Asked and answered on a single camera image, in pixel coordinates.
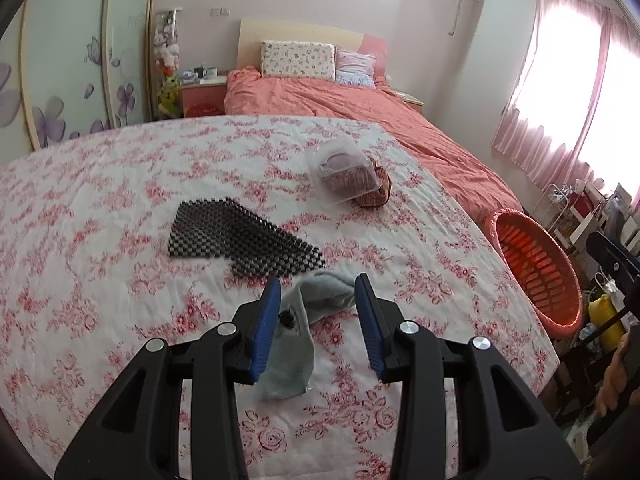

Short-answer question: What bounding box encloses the grey sock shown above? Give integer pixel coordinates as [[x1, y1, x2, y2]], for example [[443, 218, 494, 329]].
[[256, 271, 355, 402]]

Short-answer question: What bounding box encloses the black mesh mat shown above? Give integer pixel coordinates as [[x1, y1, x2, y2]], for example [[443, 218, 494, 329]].
[[168, 198, 326, 280]]

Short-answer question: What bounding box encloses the red knit cloth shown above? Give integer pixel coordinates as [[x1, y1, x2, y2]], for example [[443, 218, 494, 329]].
[[352, 162, 392, 209]]

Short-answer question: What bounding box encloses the clear plastic food box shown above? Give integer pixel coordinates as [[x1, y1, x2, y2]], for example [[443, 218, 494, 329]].
[[305, 136, 382, 206]]

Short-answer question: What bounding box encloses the red plastic laundry basket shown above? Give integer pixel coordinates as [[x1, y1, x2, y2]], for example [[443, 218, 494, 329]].
[[483, 209, 582, 339]]

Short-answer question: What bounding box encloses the right bedside table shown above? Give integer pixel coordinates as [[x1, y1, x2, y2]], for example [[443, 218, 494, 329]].
[[394, 89, 424, 114]]

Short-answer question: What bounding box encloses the yellow bottle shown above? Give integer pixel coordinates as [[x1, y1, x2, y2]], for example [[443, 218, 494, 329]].
[[588, 294, 625, 353]]

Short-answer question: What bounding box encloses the salmon pink bed duvet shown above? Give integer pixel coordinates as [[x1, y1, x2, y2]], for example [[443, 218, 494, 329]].
[[222, 65, 524, 226]]

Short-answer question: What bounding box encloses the pink bedside table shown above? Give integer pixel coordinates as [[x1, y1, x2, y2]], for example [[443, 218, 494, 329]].
[[181, 76, 227, 118]]

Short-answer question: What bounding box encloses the black chair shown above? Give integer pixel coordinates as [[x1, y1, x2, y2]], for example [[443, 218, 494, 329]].
[[554, 232, 639, 417]]

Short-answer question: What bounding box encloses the pink striped pillow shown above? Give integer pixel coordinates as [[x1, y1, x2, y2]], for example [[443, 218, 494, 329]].
[[335, 46, 376, 88]]

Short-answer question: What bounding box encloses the floral white pillow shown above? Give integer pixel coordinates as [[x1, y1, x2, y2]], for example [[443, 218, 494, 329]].
[[260, 40, 335, 81]]

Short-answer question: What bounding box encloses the beige pink headboard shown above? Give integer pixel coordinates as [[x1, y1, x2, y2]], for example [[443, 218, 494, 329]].
[[235, 17, 391, 86]]

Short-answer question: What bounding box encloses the pink curtain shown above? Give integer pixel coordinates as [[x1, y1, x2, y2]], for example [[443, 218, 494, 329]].
[[492, 0, 639, 200]]

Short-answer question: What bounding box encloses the stuffed toy column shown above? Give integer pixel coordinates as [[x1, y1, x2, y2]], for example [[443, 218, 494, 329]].
[[151, 9, 182, 120]]

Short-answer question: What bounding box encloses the glass sliding wardrobe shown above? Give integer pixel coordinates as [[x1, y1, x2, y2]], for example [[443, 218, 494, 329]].
[[1, 0, 152, 162]]

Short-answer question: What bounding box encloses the white wire shelf rack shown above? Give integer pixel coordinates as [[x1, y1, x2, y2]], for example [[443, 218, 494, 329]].
[[539, 180, 606, 255]]

